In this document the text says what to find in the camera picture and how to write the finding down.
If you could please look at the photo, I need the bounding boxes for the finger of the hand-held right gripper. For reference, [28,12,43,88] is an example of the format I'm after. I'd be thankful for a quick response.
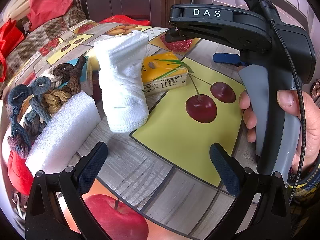
[212,52,247,67]
[164,27,200,43]

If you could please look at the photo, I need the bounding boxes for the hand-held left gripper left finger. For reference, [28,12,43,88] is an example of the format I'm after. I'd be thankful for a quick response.
[25,141,112,240]

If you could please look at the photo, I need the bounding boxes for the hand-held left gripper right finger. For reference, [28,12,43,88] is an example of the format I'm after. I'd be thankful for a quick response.
[209,142,292,240]

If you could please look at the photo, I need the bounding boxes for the yellow tissue packet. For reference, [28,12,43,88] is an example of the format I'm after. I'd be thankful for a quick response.
[141,52,188,96]

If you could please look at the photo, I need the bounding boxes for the white sponge block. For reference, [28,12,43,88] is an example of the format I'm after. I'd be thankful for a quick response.
[24,90,101,176]

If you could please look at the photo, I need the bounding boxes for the white cloth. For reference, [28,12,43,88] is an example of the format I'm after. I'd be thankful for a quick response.
[94,30,150,133]

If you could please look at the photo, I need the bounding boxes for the tan knotted hair ties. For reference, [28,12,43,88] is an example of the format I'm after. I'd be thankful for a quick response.
[41,86,75,115]

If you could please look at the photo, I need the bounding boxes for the red plush apple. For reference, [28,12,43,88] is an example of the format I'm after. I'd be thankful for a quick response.
[7,150,34,196]

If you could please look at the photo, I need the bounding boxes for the brown knotted hair ties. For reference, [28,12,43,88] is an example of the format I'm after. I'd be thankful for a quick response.
[52,56,87,94]

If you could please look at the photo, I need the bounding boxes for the grey brown knotted rope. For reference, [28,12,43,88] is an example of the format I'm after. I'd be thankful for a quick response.
[7,77,52,158]

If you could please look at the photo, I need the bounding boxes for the person's right forearm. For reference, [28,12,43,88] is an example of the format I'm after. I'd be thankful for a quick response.
[286,155,320,208]

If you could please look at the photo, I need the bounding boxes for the person's right hand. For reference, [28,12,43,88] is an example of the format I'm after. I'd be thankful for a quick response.
[238,89,320,178]

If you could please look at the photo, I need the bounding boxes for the red plastic bag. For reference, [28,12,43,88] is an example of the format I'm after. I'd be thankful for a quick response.
[26,0,74,30]
[100,15,151,27]

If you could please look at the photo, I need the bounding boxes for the plaid blanket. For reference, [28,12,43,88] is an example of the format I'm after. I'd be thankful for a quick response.
[0,6,87,90]

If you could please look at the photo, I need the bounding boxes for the red tote bag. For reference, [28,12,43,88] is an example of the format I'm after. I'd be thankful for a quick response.
[0,19,25,83]

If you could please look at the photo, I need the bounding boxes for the cream foam rolls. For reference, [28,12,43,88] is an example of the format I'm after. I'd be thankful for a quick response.
[1,0,32,22]

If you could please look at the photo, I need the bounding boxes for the black braided cable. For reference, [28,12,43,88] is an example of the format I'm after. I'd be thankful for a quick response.
[257,0,308,204]

